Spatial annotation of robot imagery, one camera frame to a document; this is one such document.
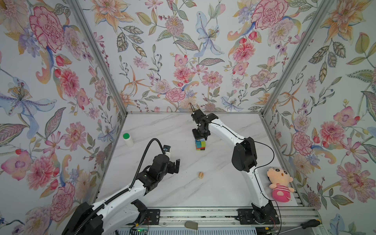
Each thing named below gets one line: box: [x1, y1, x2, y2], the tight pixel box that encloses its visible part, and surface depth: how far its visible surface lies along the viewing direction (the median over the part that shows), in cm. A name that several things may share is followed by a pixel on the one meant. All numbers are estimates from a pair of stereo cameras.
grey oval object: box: [184, 221, 199, 231], surface depth 71 cm
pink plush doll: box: [266, 167, 295, 203], surface depth 80 cm
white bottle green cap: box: [122, 132, 135, 148], surface depth 98 cm
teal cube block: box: [195, 140, 202, 149], surface depth 100 cm
